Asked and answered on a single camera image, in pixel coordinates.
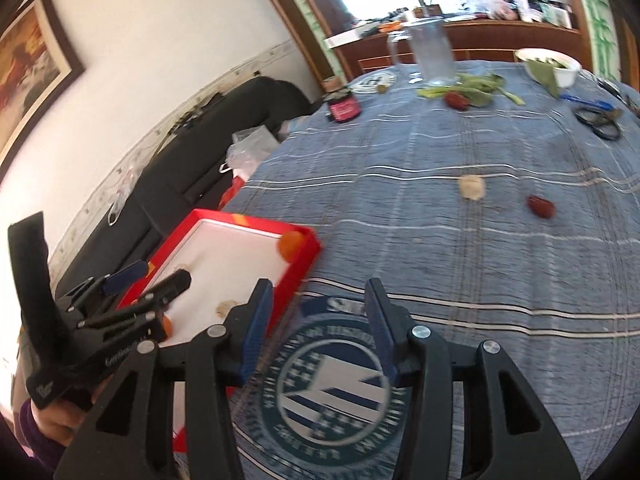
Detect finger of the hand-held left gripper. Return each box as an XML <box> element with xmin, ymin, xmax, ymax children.
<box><xmin>80</xmin><ymin>269</ymin><xmax>193</xmax><ymax>331</ymax></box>
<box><xmin>55</xmin><ymin>259</ymin><xmax>156</xmax><ymax>313</ymax></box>

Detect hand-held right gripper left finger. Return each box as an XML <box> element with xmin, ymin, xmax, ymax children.
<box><xmin>52</xmin><ymin>277</ymin><xmax>275</xmax><ymax>480</ymax></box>

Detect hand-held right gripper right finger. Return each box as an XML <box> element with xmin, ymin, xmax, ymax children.
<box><xmin>364</xmin><ymin>277</ymin><xmax>581</xmax><ymax>480</ymax></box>

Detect red box with white inside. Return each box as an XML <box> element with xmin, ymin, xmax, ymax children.
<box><xmin>117</xmin><ymin>208</ymin><xmax>322</xmax><ymax>453</ymax></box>

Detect person's left forearm purple sleeve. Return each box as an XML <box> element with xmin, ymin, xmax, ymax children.
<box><xmin>12</xmin><ymin>395</ymin><xmax>66</xmax><ymax>471</ymax></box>

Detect person's left hand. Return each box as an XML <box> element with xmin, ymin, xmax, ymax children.
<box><xmin>30</xmin><ymin>377</ymin><xmax>108</xmax><ymax>448</ymax></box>

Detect clear plastic wrapper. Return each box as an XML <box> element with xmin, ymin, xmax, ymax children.
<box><xmin>107</xmin><ymin>165</ymin><xmax>138</xmax><ymax>226</ymax></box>

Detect blue striped tablecloth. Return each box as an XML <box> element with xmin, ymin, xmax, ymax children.
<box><xmin>170</xmin><ymin>60</ymin><xmax>640</xmax><ymax>480</ymax></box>

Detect red bag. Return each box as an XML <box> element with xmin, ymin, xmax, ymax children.
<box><xmin>217</xmin><ymin>172</ymin><xmax>248</xmax><ymax>211</ymax></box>

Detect black sofa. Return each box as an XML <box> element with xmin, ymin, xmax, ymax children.
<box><xmin>52</xmin><ymin>76</ymin><xmax>326</xmax><ymax>301</ymax></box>

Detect white plastic bag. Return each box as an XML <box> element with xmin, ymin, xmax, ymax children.
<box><xmin>220</xmin><ymin>125</ymin><xmax>283</xmax><ymax>181</ymax></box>

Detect red jar with black lid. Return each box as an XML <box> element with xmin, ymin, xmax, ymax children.
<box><xmin>324</xmin><ymin>89</ymin><xmax>362</xmax><ymax>123</ymax></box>

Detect small patterned plate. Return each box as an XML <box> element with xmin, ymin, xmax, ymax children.
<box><xmin>351</xmin><ymin>71</ymin><xmax>398</xmax><ymax>95</ymax></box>

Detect green vegetable leaves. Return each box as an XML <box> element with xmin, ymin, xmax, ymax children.
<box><xmin>417</xmin><ymin>72</ymin><xmax>526</xmax><ymax>108</ymax></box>

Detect clear glass pitcher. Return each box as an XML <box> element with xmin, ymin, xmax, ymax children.
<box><xmin>386</xmin><ymin>16</ymin><xmax>457</xmax><ymax>87</ymax></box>

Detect blue pen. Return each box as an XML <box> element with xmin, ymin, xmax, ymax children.
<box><xmin>560</xmin><ymin>92</ymin><xmax>613</xmax><ymax>112</ymax></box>

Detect white bowl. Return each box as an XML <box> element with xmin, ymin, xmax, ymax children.
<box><xmin>514</xmin><ymin>47</ymin><xmax>583</xmax><ymax>98</ymax></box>

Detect wooden sideboard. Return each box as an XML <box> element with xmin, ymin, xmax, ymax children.
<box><xmin>322</xmin><ymin>7</ymin><xmax>588</xmax><ymax>78</ymax></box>

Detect framed wall painting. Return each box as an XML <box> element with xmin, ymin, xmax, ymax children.
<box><xmin>0</xmin><ymin>0</ymin><xmax>86</xmax><ymax>171</ymax></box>

